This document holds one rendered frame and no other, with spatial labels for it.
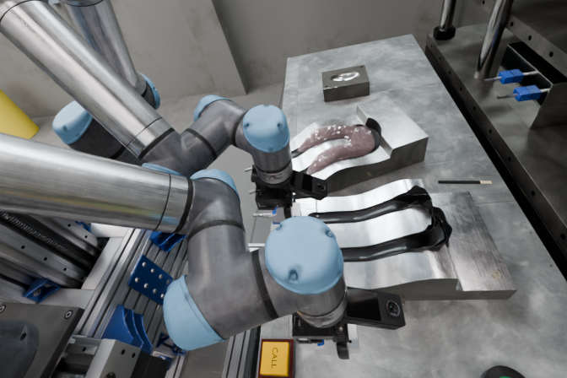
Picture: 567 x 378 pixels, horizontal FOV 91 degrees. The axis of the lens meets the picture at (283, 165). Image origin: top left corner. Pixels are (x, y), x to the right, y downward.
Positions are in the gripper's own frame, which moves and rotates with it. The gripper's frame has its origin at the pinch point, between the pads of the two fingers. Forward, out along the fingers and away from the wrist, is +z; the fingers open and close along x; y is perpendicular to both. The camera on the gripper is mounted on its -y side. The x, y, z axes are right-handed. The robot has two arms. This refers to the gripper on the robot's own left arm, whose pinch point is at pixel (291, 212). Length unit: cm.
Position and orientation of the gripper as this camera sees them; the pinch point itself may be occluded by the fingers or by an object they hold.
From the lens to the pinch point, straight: 75.1
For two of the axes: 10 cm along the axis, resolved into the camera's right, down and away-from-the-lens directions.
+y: -10.0, 0.2, 0.9
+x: -0.3, 8.2, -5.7
